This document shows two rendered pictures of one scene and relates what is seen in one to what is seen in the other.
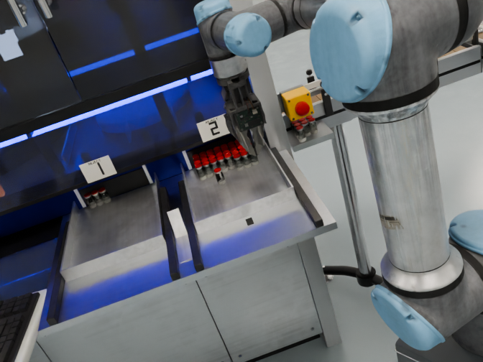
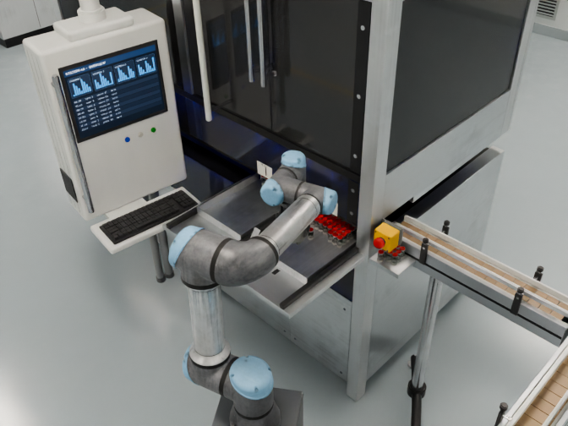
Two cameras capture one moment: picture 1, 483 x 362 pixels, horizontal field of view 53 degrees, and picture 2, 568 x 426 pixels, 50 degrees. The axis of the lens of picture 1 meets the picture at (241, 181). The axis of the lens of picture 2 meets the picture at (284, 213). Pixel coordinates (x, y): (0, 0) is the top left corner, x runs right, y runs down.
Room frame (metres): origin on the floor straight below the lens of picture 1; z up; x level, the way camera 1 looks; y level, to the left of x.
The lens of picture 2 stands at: (-0.07, -1.21, 2.39)
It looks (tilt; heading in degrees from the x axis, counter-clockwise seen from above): 38 degrees down; 48
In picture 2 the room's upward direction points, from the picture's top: 2 degrees counter-clockwise
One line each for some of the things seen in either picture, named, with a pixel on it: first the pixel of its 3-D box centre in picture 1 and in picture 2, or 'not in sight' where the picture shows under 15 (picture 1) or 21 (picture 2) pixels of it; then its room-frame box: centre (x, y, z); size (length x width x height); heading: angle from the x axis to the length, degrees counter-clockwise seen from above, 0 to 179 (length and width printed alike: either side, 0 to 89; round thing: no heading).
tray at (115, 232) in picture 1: (115, 221); (249, 204); (1.16, 0.36, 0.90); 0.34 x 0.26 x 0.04; 3
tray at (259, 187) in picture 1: (232, 179); (312, 242); (1.17, 0.02, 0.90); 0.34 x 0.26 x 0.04; 3
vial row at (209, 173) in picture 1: (226, 162); (327, 229); (1.26, 0.02, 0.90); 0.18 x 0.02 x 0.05; 93
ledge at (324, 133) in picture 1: (306, 133); (395, 259); (1.34, -0.24, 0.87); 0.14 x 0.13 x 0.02; 3
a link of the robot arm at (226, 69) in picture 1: (230, 63); not in sight; (1.01, -0.06, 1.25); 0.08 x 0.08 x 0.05
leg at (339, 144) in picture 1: (352, 208); (426, 336); (1.45, -0.36, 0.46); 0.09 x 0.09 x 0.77; 3
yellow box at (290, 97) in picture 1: (297, 103); (387, 236); (1.30, -0.22, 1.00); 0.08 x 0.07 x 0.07; 3
